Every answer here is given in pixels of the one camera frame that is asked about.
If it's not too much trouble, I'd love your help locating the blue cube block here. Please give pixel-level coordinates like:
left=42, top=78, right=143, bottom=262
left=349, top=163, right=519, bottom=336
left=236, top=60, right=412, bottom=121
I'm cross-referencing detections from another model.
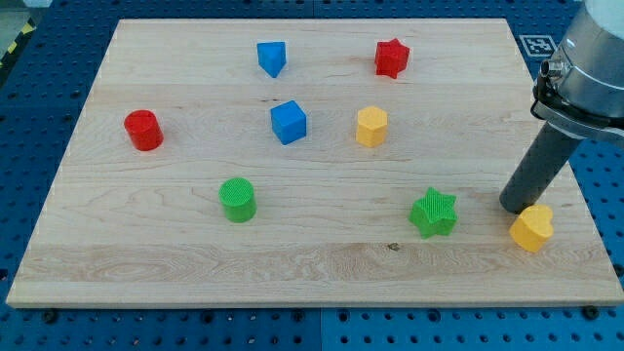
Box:
left=270, top=100, right=307, bottom=145

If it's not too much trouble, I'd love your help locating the white fiducial marker tag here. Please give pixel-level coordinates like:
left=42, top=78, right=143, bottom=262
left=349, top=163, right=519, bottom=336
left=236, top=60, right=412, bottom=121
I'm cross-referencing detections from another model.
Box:
left=520, top=34, right=557, bottom=58

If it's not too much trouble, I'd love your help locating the blue triangle block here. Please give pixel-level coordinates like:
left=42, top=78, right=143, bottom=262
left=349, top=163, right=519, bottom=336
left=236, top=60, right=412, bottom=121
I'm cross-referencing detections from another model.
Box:
left=256, top=42, right=287, bottom=78

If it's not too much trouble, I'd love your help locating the green star block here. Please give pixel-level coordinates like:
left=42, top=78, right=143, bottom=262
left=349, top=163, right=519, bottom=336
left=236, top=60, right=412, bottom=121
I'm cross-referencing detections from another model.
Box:
left=409, top=187, right=458, bottom=239

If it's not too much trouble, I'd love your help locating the yellow heart block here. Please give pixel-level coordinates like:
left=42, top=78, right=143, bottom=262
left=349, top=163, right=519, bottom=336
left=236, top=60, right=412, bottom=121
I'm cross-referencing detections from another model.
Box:
left=509, top=205, right=554, bottom=253

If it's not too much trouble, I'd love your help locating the red cylinder block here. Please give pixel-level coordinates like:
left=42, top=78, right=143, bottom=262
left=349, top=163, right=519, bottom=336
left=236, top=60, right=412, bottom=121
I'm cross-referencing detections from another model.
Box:
left=124, top=109, right=164, bottom=151

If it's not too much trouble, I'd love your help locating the red star block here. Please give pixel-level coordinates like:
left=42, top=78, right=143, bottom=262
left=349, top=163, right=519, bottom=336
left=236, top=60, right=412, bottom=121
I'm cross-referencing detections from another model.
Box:
left=374, top=38, right=410, bottom=79

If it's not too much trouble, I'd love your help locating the green cylinder block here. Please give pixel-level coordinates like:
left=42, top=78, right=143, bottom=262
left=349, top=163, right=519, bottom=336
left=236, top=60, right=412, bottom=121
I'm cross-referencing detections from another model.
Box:
left=218, top=177, right=256, bottom=222

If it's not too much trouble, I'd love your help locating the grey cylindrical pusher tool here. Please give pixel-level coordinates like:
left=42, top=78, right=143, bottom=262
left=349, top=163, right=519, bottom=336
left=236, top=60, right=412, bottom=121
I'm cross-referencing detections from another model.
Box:
left=499, top=123, right=581, bottom=214

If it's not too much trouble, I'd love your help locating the yellow hexagon block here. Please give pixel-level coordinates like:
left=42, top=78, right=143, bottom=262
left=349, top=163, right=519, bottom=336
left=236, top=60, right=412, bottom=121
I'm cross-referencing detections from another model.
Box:
left=356, top=106, right=388, bottom=147

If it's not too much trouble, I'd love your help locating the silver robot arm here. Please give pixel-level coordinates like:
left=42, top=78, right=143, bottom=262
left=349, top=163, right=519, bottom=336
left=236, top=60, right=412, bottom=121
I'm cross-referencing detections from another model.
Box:
left=499, top=0, right=623, bottom=214

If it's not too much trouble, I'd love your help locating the light wooden board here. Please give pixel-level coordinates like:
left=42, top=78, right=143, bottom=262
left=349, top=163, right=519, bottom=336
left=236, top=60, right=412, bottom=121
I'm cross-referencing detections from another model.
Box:
left=7, top=19, right=623, bottom=308

